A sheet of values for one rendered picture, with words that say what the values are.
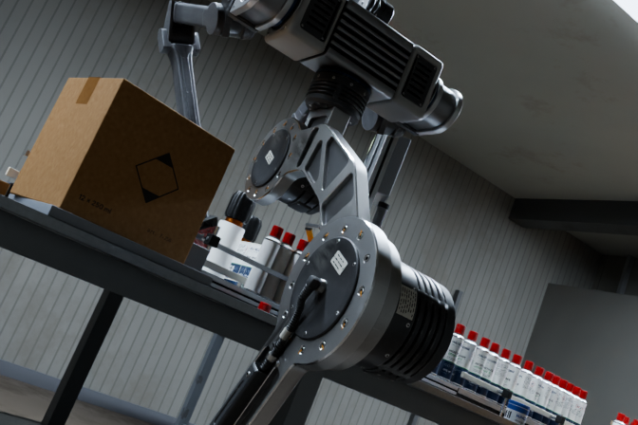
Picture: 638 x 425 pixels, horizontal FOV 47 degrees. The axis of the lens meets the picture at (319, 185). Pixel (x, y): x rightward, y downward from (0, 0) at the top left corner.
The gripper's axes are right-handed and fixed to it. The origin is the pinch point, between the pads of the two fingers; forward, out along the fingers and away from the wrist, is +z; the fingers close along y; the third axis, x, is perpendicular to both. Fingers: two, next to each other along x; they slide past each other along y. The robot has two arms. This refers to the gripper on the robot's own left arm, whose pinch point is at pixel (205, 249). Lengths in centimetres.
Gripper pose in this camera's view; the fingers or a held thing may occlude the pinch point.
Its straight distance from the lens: 202.5
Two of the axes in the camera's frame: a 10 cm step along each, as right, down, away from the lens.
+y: -5.8, -0.5, 8.1
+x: -8.0, 2.3, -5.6
